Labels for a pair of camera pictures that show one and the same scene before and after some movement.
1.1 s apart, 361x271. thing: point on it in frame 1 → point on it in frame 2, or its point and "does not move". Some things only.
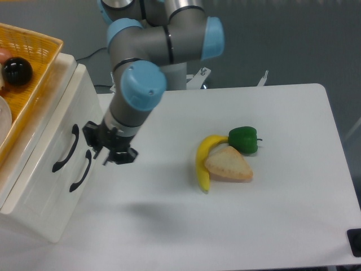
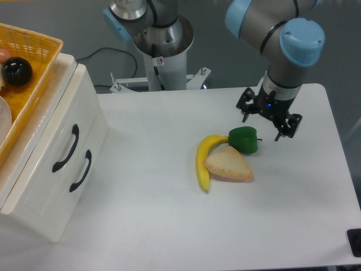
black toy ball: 17,71 does not move
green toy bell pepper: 244,139 does not move
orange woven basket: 43,52 does not move
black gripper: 96,137 → 276,109
